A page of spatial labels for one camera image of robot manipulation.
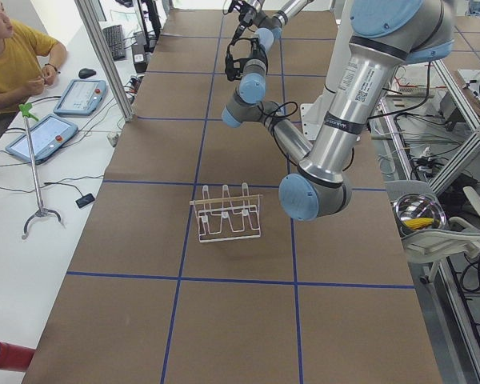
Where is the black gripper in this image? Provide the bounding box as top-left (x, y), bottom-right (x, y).
top-left (238, 0), bottom-right (264, 24)
top-left (234, 38), bottom-right (268, 76)

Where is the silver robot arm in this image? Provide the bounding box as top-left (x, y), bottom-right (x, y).
top-left (228, 0), bottom-right (313, 41)
top-left (222, 1), bottom-right (456, 221)

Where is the black keyboard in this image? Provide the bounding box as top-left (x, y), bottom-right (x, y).
top-left (102, 25), bottom-right (126, 61)

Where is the black computer mouse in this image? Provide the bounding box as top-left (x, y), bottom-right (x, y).
top-left (78, 68), bottom-right (96, 79)

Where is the upper blue teach pendant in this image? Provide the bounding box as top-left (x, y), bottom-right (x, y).
top-left (54, 79), bottom-right (107, 116)

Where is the blue teach pendant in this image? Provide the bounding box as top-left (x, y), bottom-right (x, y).
top-left (6, 114), bottom-right (78, 164)
top-left (54, 79), bottom-right (107, 116)

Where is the lower blue teach pendant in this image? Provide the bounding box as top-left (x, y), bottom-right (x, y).
top-left (6, 114), bottom-right (78, 164)

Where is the white pot with corn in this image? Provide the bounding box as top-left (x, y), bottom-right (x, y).
top-left (392, 194), bottom-right (447, 237)

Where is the small black device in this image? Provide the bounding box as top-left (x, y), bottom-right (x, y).
top-left (75, 194), bottom-right (95, 209)

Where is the person in yellow shirt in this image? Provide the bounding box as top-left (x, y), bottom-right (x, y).
top-left (0, 2), bottom-right (67, 136)

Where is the red cylinder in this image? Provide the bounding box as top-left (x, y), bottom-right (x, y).
top-left (0, 342), bottom-right (35, 372)

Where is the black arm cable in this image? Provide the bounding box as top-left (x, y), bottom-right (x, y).
top-left (259, 100), bottom-right (305, 169)

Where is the white central robot pedestal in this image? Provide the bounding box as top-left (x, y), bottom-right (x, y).
top-left (301, 0), bottom-right (354, 142)

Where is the aluminium frame post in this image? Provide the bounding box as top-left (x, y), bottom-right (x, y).
top-left (74, 0), bottom-right (134, 122)

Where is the white wire cup rack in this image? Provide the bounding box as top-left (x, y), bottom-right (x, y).
top-left (189, 182), bottom-right (262, 243)

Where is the green handled reacher grabber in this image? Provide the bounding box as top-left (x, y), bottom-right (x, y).
top-left (19, 102), bottom-right (63, 240)

